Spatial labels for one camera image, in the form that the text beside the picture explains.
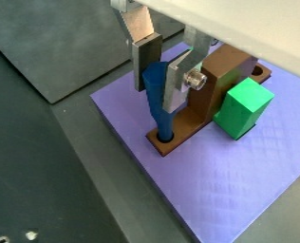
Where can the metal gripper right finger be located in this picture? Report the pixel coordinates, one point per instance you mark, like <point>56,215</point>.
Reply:
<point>182,73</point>

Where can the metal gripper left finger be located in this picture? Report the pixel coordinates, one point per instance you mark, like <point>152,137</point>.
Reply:
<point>143,40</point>

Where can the blue peg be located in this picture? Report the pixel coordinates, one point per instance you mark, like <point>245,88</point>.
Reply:
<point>152,76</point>

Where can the green block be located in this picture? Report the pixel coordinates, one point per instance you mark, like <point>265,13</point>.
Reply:
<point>243,104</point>

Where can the purple base block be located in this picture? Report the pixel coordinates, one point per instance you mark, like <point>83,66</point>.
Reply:
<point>219,181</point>

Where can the brown upright bracket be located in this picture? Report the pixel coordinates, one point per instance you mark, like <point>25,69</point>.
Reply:
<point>226,67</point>

